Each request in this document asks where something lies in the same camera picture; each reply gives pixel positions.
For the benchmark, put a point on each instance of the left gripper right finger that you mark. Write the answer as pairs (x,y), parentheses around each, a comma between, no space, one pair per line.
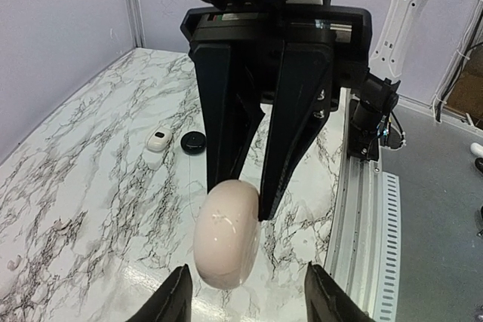
(326,301)

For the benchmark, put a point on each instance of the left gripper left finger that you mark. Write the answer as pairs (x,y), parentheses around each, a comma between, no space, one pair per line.
(171,302)

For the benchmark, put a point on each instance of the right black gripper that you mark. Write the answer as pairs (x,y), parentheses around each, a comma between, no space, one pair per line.
(296,59)

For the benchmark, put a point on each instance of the black round earbud case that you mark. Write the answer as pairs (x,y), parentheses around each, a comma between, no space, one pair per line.
(193,143)

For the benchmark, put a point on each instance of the pink round earbud case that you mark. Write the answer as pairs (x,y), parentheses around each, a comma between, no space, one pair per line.
(227,234)

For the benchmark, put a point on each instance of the cream oval earbud case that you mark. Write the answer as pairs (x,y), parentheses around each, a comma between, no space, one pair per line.
(158,140)

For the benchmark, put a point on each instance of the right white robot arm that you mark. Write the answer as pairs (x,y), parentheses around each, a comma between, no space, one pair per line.
(392,22)

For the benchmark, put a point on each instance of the pink earbud left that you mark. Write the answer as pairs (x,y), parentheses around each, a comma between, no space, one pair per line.
(59,225)

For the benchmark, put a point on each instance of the pink earbud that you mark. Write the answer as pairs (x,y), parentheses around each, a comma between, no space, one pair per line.
(13,264)
(59,225)

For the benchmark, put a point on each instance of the pink earbud right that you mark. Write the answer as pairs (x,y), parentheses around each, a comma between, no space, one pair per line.
(13,264)

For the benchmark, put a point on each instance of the aluminium front rail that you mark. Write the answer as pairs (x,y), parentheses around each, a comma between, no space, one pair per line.
(364,248)

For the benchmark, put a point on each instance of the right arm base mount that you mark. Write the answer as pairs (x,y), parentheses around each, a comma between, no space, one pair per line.
(372,121)

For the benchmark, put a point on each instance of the right corner frame post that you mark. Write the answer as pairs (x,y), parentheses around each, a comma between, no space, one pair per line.
(136,22)

